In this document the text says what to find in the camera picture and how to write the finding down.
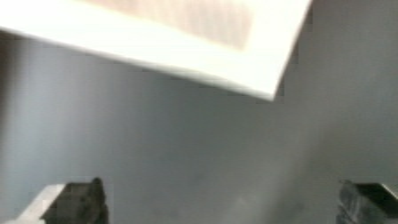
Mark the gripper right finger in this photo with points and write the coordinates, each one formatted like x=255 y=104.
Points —
x=367 y=203

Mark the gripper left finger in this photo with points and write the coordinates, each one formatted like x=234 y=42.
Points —
x=67 y=204

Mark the white drawer tray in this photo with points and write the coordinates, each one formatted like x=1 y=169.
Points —
x=216 y=41

